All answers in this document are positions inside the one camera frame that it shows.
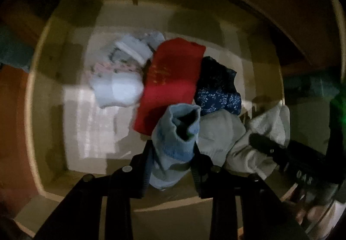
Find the grey underwear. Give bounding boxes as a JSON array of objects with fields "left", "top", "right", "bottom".
[{"left": 199, "top": 105, "right": 291, "bottom": 179}]

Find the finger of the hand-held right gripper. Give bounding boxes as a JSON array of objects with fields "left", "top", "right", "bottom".
[{"left": 248, "top": 133, "right": 291, "bottom": 165}]

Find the light floral underwear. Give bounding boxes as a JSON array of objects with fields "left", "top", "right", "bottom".
[{"left": 86, "top": 61, "right": 145, "bottom": 108}]

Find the wooden nightstand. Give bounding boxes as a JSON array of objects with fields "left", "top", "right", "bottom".
[{"left": 0, "top": 0, "right": 344, "bottom": 78}]

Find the wooden drawer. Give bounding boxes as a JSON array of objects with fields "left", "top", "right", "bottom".
[{"left": 24, "top": 0, "right": 346, "bottom": 230}]

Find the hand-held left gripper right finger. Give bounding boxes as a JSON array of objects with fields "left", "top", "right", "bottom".
[{"left": 191, "top": 145, "right": 309, "bottom": 240}]

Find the person's right hand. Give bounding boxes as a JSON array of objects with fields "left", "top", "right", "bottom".
[{"left": 281, "top": 188, "right": 328, "bottom": 227}]

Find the light blue sock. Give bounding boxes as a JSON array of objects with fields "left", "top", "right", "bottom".
[{"left": 149, "top": 103, "right": 202, "bottom": 190}]

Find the navy floral underwear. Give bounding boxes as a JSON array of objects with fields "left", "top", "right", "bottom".
[{"left": 194, "top": 56, "right": 242, "bottom": 116}]

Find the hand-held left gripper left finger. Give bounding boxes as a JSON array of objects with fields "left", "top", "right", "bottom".
[{"left": 35, "top": 140, "right": 154, "bottom": 240}]

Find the pale blue underwear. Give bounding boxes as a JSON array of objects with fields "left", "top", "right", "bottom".
[{"left": 109, "top": 31, "right": 166, "bottom": 65}]

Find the red underwear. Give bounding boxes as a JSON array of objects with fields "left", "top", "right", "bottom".
[{"left": 134, "top": 38, "right": 206, "bottom": 136}]

